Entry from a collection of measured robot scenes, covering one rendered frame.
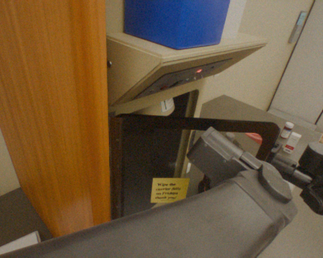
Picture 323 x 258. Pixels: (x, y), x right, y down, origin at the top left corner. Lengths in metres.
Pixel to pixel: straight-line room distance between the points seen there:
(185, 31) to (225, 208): 0.19
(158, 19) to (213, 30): 0.08
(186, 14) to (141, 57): 0.07
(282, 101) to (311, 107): 0.36
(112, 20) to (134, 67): 0.09
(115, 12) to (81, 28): 0.13
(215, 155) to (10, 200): 0.73
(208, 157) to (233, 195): 0.11
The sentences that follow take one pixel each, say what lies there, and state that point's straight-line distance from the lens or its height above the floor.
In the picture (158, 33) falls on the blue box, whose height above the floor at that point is 1.52.
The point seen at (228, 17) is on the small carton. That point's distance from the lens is 0.41.
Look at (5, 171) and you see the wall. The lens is 0.90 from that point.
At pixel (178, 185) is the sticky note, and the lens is 0.47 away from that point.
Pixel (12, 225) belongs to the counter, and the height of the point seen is 0.94.
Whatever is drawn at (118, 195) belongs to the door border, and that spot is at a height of 1.20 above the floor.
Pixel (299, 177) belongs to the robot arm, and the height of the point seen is 1.21.
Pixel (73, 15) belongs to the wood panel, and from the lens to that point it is 0.20.
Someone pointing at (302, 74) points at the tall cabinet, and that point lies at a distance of 3.39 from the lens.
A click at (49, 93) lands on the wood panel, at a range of 0.29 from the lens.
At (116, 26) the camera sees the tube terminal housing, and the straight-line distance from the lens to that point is 0.34.
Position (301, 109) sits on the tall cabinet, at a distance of 3.48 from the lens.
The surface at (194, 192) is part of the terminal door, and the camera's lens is 0.49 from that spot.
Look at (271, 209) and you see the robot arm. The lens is 0.21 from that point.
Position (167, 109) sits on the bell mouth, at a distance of 0.52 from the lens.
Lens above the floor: 1.57
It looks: 33 degrees down
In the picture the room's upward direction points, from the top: 8 degrees clockwise
